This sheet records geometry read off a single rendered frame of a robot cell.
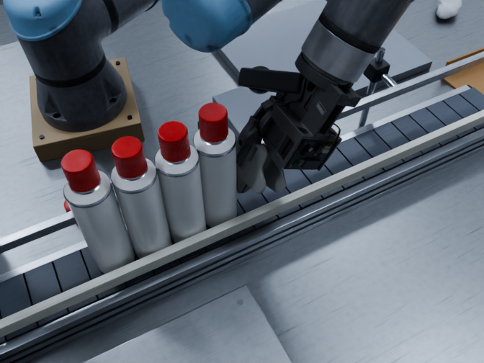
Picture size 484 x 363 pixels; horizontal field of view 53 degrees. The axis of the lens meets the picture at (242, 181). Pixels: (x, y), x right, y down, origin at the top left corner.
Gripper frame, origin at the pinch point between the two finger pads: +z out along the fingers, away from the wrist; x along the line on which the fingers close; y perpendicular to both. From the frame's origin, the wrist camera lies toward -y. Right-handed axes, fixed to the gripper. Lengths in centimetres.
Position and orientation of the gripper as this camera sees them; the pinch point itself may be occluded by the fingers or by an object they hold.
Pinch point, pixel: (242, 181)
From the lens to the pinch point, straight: 67.8
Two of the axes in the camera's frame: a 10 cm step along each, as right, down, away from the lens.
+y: 4.7, 6.9, -5.5
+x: 7.7, 0.0, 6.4
